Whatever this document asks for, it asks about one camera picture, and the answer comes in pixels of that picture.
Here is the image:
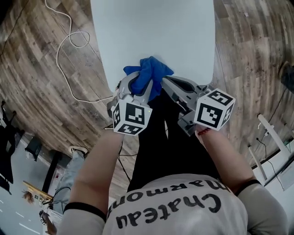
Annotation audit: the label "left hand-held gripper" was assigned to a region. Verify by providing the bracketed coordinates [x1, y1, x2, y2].
[107, 71, 154, 135]

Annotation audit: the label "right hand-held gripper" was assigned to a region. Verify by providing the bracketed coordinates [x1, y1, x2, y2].
[161, 76, 236, 137]

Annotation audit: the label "blue cloth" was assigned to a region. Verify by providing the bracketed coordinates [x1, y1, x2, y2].
[123, 56, 175, 102]

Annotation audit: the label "white wooden chair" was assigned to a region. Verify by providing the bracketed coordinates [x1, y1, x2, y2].
[90, 0, 216, 93]

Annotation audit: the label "person's right forearm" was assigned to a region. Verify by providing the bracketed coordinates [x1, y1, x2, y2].
[195, 128, 257, 192]

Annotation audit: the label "person's left forearm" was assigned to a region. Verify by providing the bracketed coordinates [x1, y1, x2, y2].
[68, 130, 127, 221]

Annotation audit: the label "black office chair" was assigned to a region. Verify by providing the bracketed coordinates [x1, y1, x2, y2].
[0, 100, 25, 196]

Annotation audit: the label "person's black trousers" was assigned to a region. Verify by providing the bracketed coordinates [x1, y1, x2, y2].
[131, 88, 221, 192]

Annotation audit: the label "small black box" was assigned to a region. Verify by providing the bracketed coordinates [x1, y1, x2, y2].
[24, 136, 43, 162]

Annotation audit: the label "light wooden board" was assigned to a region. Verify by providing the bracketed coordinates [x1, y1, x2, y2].
[22, 180, 54, 200]

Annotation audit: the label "person's white printed shirt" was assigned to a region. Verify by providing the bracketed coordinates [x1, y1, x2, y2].
[62, 174, 289, 235]

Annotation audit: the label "white cable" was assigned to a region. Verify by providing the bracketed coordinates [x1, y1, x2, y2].
[45, 0, 115, 104]

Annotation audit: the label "white desk frame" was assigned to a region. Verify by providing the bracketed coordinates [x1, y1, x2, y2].
[248, 113, 294, 191]

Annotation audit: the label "black post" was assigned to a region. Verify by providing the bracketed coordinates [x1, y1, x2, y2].
[42, 150, 62, 196]

